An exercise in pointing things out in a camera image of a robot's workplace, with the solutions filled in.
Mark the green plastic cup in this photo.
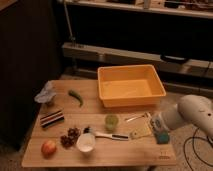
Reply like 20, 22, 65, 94
105, 114, 119, 131

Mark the black cable on floor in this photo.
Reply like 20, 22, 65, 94
182, 127, 213, 169

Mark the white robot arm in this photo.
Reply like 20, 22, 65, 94
144, 95, 213, 138

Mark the red apple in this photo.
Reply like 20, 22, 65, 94
41, 140, 56, 156

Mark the green sponge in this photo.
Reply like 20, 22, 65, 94
155, 132, 170, 144

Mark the bunch of dark grapes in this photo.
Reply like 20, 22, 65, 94
60, 127, 81, 148

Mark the metal fork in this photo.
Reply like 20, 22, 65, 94
124, 112, 151, 122

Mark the orange plastic bin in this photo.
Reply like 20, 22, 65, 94
98, 64, 166, 107

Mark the crumpled grey cloth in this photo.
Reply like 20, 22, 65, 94
34, 81, 56, 103

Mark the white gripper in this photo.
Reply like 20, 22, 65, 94
130, 112, 169, 139

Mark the metal shelf rack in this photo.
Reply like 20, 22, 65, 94
56, 0, 213, 91

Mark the green chili pepper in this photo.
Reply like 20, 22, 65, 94
68, 90, 83, 107

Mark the white bowl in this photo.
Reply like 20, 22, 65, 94
76, 133, 95, 154

